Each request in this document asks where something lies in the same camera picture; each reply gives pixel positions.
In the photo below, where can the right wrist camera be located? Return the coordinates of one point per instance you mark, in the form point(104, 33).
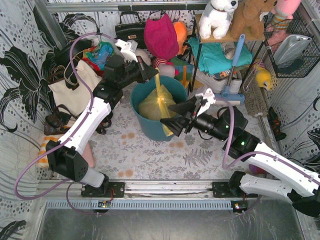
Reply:
point(205, 97)

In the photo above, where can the brown teddy bear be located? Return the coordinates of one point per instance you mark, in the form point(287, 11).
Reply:
point(249, 14)

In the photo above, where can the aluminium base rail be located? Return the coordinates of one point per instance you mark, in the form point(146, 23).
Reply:
point(166, 195)

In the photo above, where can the black wire basket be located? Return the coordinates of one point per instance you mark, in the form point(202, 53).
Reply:
point(308, 59)

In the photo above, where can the black round hat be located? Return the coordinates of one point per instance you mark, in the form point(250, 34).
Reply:
point(62, 57)

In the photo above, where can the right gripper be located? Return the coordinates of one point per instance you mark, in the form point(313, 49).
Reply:
point(189, 116)

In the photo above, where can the rainbow folded cloth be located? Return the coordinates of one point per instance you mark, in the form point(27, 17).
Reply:
point(183, 71)

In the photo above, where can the silver foil pouch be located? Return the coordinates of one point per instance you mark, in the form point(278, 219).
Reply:
point(291, 48)

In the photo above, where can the brown patterned bag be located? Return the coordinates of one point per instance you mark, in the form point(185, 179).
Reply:
point(57, 122)

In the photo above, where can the colorful printed cloth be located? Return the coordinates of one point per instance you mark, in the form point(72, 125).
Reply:
point(99, 53)

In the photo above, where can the pink plush toy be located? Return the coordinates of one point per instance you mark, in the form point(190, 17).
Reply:
point(283, 14)

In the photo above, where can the teal folded cloth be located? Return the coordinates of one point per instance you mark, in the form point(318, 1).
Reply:
point(212, 59)

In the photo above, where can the pink head plush doll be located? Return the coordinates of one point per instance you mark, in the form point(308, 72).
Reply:
point(165, 67)

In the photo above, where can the magenta cloth bag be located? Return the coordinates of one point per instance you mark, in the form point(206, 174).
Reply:
point(160, 38)

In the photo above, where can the blue floor mop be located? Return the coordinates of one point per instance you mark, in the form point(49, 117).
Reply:
point(225, 95)

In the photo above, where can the red clothing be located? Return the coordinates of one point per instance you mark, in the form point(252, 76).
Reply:
point(98, 67)

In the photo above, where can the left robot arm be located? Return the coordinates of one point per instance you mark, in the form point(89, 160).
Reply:
point(65, 155)

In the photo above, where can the black leather handbag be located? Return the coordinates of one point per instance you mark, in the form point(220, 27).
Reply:
point(131, 31)

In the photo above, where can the yellow plush toy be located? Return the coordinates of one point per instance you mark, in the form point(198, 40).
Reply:
point(262, 75)

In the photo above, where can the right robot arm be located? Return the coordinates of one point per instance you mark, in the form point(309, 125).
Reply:
point(293, 184)

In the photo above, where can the cream plush lamb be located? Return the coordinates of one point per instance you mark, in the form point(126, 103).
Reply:
point(144, 55)

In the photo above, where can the pink sponge roll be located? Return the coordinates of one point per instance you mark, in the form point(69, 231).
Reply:
point(88, 155)

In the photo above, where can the orange checkered towel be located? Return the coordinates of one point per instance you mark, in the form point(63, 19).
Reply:
point(43, 162)

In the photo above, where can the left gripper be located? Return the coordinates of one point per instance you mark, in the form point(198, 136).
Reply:
point(141, 70)

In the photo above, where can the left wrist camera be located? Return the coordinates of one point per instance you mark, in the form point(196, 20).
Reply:
point(128, 49)

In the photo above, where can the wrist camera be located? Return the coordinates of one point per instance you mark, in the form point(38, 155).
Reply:
point(128, 49)
point(205, 97)

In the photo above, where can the yellow trash bag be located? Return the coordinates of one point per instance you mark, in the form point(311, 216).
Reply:
point(155, 106)

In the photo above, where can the white storage box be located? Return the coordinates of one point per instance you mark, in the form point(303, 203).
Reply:
point(218, 85)

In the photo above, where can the white plush dog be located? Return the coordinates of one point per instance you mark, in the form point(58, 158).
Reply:
point(216, 18)

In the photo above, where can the black orange cloth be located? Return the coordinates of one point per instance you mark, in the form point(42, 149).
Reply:
point(275, 124)

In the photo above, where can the orange plush toy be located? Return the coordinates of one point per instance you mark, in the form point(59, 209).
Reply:
point(181, 33)

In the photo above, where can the teal trash bin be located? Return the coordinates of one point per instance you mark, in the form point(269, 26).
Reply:
point(154, 129)

